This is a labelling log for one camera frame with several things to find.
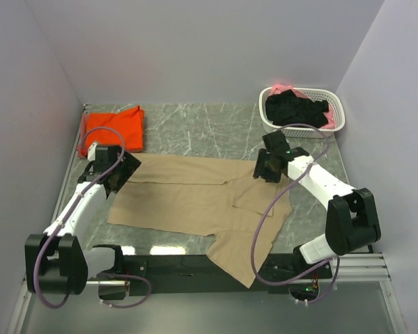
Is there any beige t-shirt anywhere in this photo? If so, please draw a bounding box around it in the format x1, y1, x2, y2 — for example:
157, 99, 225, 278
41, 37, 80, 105
108, 153, 292, 287

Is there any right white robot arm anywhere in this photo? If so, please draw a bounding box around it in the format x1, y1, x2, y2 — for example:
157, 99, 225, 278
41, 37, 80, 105
253, 130, 381, 278

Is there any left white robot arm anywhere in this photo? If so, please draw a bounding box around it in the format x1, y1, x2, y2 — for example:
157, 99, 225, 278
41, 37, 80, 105
24, 145, 141, 295

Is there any folded dusty pink t-shirt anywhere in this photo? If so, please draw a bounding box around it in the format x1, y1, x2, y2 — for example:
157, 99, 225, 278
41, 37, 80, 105
77, 112, 89, 159

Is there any folded orange t-shirt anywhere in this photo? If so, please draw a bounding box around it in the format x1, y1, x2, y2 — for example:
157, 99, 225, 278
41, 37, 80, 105
86, 106, 145, 152

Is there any black t-shirt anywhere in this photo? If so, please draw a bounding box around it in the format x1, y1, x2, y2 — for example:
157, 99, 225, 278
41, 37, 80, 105
265, 89, 331, 128

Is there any pink t-shirt in basket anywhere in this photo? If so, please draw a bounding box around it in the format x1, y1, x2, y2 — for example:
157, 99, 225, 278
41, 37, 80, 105
268, 83, 336, 130

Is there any white plastic laundry basket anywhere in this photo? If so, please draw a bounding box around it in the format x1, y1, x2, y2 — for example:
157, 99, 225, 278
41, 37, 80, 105
258, 86, 346, 138

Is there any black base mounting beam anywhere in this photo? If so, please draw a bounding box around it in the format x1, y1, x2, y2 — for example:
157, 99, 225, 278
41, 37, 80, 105
98, 246, 333, 302

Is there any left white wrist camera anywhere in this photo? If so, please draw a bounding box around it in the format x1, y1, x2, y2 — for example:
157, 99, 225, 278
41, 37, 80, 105
86, 141, 99, 161

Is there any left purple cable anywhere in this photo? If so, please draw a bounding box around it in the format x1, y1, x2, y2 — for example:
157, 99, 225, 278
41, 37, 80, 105
33, 127, 151, 309

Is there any purple cable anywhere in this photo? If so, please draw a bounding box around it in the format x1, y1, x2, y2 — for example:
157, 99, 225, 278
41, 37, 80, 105
250, 123, 341, 307
33, 127, 151, 309

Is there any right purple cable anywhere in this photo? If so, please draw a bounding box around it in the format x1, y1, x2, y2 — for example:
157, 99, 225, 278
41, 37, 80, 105
250, 123, 341, 307

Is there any aluminium table frame rail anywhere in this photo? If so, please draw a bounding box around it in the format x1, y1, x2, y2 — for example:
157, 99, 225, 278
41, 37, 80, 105
6, 120, 82, 334

